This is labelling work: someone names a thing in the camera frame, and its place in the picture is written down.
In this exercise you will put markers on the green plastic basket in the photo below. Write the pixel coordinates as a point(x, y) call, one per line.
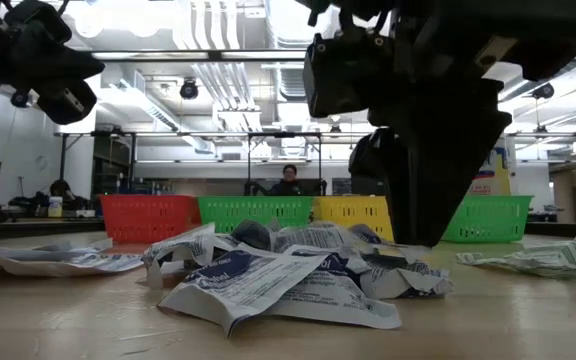
point(493, 220)
point(253, 210)

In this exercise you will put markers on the black computer monitor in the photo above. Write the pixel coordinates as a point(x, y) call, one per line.
point(363, 186)

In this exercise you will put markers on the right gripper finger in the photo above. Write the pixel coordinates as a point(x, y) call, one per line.
point(378, 150)
point(443, 175)

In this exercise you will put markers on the black overhead light bar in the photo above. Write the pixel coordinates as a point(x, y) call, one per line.
point(193, 55)

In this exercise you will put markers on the person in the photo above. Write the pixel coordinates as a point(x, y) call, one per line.
point(289, 186)
point(61, 189)

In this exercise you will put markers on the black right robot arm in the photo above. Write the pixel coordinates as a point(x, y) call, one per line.
point(418, 10)

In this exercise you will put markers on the Lysol wipes canister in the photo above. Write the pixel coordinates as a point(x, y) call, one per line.
point(493, 175)

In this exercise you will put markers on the black ceiling spotlight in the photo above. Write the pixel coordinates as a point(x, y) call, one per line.
point(543, 91)
point(19, 98)
point(188, 89)

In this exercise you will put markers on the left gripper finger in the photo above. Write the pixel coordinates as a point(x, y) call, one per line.
point(70, 73)
point(68, 59)

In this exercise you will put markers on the red plastic basket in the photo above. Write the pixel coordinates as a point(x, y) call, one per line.
point(143, 220)

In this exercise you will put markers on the black background robot arm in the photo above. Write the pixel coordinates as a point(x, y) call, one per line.
point(28, 204)

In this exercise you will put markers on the yellow plastic basket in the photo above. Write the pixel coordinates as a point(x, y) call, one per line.
point(348, 212)

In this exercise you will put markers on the dark background cabinet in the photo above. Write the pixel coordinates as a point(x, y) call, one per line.
point(110, 170)

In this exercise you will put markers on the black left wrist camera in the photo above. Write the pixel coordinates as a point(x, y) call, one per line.
point(38, 22)

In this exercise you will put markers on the alcohol antiseptic pad packet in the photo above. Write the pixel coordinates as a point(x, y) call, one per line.
point(183, 247)
point(243, 287)
point(251, 234)
point(313, 235)
point(338, 300)
point(408, 280)

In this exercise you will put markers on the silver ceiling air duct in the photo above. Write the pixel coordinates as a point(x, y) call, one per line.
point(290, 82)

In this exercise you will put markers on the white background bottle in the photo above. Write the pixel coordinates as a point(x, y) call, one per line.
point(55, 206)

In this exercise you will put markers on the black background workstation frame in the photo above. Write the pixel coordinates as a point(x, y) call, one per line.
point(284, 134)

